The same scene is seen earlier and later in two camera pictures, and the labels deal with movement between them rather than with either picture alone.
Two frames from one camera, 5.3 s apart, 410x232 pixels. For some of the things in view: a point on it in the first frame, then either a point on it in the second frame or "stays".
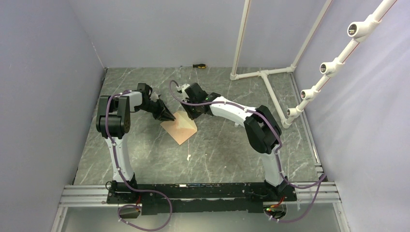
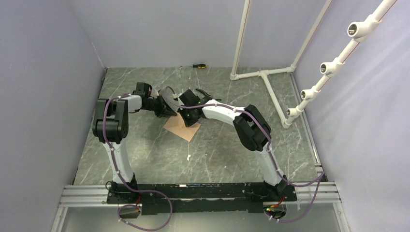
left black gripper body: (155, 108) stays
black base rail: (169, 198) stays
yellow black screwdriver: (199, 66) stays
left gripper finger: (166, 115) → (168, 111)
